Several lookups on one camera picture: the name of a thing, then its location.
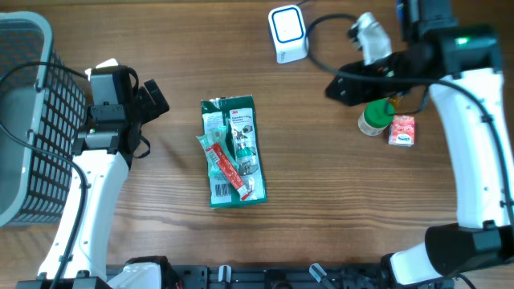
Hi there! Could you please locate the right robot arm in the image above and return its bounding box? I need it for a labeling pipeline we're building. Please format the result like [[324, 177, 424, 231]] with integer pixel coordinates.
[[326, 1, 513, 288]]

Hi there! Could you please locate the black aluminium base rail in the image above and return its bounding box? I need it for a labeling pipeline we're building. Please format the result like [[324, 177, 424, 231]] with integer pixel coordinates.
[[160, 263, 455, 289]]

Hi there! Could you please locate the left camera cable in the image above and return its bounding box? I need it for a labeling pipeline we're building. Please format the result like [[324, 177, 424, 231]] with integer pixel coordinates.
[[0, 60, 90, 289]]

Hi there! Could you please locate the camera cable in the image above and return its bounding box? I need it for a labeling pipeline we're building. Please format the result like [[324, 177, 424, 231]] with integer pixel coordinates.
[[0, 60, 90, 289], [304, 14, 514, 289]]

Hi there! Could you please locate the green 3M package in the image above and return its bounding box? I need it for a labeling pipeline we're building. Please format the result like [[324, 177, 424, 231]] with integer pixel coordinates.
[[201, 96, 267, 209]]

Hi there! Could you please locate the right camera cable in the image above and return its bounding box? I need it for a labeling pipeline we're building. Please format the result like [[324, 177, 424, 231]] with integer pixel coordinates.
[[304, 14, 514, 289]]

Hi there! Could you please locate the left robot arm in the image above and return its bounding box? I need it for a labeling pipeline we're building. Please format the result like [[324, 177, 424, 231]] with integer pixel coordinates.
[[17, 59, 169, 288]]

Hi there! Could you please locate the green lid jar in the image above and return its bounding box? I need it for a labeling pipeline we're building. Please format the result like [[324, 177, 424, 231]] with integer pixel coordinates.
[[357, 100, 395, 136]]

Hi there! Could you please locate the white barcode scanner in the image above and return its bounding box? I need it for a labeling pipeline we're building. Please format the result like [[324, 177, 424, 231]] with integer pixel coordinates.
[[268, 5, 308, 64]]

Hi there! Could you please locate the red snack box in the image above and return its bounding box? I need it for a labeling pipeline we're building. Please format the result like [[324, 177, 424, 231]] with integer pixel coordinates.
[[388, 116, 415, 147]]

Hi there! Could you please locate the red toothpaste tube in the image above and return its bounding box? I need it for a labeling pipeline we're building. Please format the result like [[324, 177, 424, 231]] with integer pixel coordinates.
[[205, 142, 251, 201]]

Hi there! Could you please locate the teal toothbrush pack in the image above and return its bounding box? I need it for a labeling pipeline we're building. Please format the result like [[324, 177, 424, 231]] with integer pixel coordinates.
[[197, 126, 239, 178]]

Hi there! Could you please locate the grey plastic shopping basket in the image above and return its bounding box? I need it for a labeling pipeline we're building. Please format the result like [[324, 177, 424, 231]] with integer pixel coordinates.
[[1, 11, 87, 226]]

